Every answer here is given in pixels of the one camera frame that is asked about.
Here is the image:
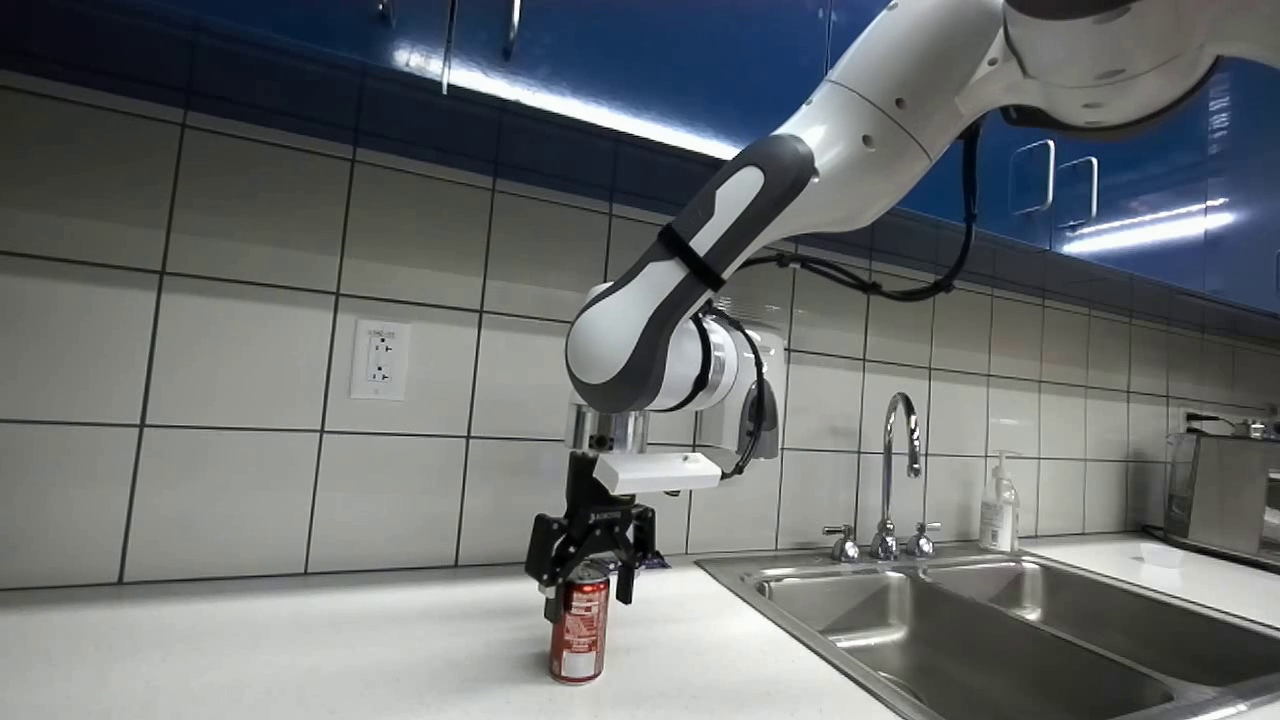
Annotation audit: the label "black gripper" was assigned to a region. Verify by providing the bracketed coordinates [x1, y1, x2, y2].
[525, 452, 658, 626]

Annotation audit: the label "red soda can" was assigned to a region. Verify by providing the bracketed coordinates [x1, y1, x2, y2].
[548, 580, 610, 684]

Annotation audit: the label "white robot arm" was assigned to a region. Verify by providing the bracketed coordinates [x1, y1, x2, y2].
[525, 0, 1280, 616]

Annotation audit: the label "stainless steel double sink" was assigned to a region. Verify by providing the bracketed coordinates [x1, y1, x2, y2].
[702, 551, 1280, 720]

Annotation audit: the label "chrome gooseneck faucet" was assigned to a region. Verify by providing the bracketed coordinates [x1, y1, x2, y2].
[867, 387, 927, 565]

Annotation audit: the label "clear pump soap bottle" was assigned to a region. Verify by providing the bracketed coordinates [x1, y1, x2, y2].
[979, 457, 1019, 551]

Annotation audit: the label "blue upper cabinets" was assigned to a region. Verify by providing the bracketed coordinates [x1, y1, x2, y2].
[0, 0, 1280, 313]

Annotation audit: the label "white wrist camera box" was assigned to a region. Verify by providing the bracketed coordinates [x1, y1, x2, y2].
[592, 452, 721, 495]

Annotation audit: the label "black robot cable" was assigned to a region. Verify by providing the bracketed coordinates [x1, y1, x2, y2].
[702, 115, 989, 486]

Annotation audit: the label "left faucet handle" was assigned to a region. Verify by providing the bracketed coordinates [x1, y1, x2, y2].
[824, 524, 865, 565]

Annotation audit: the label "faucet handle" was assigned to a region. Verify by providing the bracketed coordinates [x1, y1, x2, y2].
[910, 522, 941, 555]
[824, 524, 865, 565]

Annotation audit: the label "white wall power outlet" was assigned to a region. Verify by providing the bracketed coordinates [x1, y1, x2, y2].
[350, 321, 413, 399]

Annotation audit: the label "right faucet handle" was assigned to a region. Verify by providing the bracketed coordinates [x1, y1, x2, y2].
[910, 522, 941, 555]

